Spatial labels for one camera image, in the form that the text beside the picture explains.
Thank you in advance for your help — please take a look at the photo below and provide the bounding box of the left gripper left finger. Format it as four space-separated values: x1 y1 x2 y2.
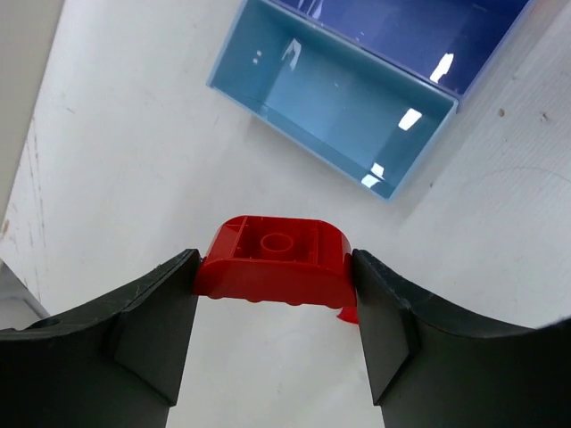
1 250 200 427

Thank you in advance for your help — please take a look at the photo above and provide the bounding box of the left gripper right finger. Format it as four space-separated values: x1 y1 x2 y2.
352 250 570 427

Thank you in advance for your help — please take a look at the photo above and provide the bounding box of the small red lego piece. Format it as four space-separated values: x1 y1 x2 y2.
336 307 359 325

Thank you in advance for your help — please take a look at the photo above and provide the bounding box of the light blue container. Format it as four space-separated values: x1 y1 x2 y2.
208 1 458 200

